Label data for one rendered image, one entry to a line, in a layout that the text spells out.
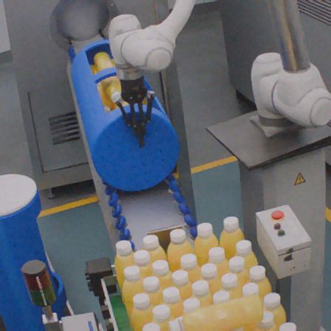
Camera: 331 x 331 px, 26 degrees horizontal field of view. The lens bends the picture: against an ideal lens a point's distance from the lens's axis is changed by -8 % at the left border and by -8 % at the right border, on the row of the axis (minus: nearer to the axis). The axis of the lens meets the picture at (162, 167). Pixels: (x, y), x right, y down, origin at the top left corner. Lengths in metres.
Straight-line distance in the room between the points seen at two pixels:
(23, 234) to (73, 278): 1.40
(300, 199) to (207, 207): 1.57
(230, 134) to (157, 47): 0.70
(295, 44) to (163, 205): 0.70
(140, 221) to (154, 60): 0.58
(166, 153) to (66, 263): 1.58
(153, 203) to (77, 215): 1.88
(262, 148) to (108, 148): 0.52
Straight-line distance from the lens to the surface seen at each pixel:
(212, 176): 4.49
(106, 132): 2.39
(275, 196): 2.62
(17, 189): 2.48
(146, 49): 2.06
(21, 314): 2.61
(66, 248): 4.03
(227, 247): 2.00
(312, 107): 2.34
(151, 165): 2.46
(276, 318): 1.71
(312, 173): 2.67
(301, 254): 1.91
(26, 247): 2.45
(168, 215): 2.39
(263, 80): 2.52
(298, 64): 2.35
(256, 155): 2.49
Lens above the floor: 2.17
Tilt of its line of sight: 28 degrees down
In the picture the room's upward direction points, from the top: 8 degrees counter-clockwise
